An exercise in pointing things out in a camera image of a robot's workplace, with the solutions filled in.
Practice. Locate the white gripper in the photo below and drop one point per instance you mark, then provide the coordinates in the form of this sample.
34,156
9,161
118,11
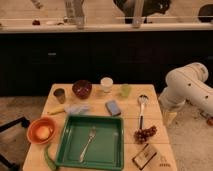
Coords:
169,110

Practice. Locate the silver metal fork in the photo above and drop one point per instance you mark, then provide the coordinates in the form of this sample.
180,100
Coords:
92,134

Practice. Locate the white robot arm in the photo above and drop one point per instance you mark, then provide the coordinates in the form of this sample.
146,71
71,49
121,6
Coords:
186,83

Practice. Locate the bunch of red grapes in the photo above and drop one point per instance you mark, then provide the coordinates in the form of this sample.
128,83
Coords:
143,135

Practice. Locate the wooden table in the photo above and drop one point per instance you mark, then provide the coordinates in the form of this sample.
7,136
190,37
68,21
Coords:
130,110

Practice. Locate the small dark box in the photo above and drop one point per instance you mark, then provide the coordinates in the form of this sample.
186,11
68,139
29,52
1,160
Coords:
144,156

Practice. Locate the light green cup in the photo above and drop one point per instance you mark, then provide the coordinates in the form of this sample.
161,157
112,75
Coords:
125,90

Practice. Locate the blue sponge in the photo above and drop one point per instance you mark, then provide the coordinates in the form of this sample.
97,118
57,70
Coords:
113,108

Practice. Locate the white cup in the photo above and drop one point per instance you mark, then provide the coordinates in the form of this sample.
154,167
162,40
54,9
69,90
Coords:
106,84

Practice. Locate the green plastic tray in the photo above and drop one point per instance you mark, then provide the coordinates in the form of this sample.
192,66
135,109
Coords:
92,142

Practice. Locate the dark maroon bowl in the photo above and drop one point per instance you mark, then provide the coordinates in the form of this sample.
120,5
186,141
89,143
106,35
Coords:
82,89

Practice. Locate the grey metal cup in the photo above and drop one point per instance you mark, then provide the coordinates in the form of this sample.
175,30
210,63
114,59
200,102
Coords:
59,94

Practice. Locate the yellow lemon in bowl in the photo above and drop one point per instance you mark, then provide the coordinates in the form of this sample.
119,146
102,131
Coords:
43,132

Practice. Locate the orange bowl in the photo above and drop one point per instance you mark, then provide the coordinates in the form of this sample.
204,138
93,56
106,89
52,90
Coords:
44,121

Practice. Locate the dark cabinet counter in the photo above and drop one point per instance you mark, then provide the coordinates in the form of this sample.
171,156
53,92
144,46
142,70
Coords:
34,58

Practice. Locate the silver spoon with dark handle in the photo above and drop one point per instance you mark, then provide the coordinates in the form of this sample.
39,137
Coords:
142,99

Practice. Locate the black chair frame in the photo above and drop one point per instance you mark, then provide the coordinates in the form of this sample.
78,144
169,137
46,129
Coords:
25,124

